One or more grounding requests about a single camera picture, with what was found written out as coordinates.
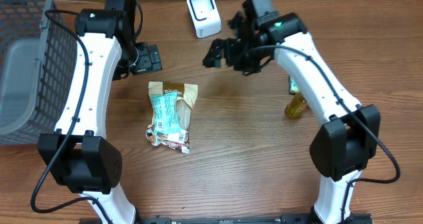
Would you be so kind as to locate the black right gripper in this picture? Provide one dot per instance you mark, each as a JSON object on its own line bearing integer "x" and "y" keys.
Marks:
{"x": 233, "y": 47}

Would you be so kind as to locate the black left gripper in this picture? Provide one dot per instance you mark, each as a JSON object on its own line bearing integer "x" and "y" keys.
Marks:
{"x": 145, "y": 59}

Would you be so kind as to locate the brown Pantree pouch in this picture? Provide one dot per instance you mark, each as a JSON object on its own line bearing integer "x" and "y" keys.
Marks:
{"x": 186, "y": 98}

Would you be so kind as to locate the light green snack packet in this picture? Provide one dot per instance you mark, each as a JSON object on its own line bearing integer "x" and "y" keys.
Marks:
{"x": 166, "y": 117}

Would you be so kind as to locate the brown white wrapper packet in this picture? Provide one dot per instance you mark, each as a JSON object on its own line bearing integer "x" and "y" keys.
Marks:
{"x": 177, "y": 141}

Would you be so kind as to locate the small green tissue packet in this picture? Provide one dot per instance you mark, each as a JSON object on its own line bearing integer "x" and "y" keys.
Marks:
{"x": 293, "y": 88}

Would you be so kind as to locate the clear bottle with silver cap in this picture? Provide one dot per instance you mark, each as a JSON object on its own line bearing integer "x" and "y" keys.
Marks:
{"x": 297, "y": 106}

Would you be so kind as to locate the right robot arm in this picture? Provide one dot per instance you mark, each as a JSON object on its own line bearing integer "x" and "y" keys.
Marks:
{"x": 345, "y": 141}

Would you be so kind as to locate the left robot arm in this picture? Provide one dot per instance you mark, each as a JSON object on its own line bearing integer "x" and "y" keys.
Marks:
{"x": 77, "y": 154}

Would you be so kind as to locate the grey plastic mesh basket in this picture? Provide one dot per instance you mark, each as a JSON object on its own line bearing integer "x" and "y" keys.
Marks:
{"x": 37, "y": 64}

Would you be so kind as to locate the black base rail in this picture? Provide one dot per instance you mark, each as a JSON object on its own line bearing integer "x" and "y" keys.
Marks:
{"x": 231, "y": 220}

